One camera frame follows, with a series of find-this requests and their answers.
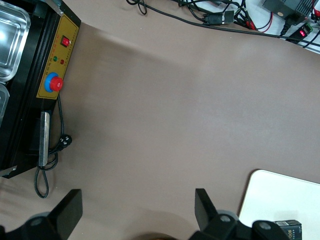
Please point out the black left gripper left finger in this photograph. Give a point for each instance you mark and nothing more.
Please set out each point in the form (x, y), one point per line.
(67, 212)

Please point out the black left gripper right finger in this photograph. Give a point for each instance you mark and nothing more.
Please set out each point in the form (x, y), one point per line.
(206, 215)

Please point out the cream plastic serving tray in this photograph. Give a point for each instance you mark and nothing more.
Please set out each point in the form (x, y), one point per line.
(280, 197)

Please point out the small black box gold print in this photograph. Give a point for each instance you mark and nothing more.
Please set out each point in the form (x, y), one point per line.
(293, 231)

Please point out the small stainless steel pan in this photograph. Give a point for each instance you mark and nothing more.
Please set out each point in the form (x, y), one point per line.
(3, 102)

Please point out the large stainless steel pan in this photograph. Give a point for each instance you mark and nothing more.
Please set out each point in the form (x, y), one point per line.
(12, 40)

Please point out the small module with red light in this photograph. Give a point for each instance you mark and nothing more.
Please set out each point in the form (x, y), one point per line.
(303, 32)

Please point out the dark grey power supply box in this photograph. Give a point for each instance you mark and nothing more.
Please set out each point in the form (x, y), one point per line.
(285, 6)

